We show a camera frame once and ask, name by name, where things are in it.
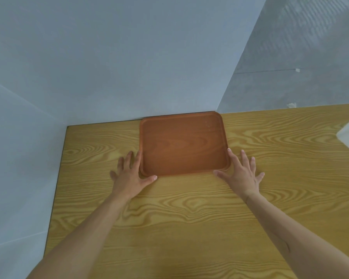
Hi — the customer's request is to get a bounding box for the person's left forearm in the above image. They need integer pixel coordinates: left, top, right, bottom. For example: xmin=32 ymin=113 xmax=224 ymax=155
xmin=26 ymin=195 xmax=132 ymax=279

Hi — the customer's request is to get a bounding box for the person's right forearm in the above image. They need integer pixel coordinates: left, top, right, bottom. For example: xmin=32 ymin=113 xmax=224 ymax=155
xmin=244 ymin=193 xmax=349 ymax=279

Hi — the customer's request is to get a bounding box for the person's left hand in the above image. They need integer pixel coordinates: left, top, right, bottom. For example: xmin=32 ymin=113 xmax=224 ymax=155
xmin=110 ymin=150 xmax=158 ymax=202

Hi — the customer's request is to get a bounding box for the person's right hand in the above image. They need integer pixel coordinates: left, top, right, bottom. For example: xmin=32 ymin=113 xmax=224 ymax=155
xmin=213 ymin=148 xmax=265 ymax=201

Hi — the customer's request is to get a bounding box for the brown wooden tray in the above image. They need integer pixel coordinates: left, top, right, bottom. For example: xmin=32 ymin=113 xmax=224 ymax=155
xmin=139 ymin=111 xmax=231 ymax=177

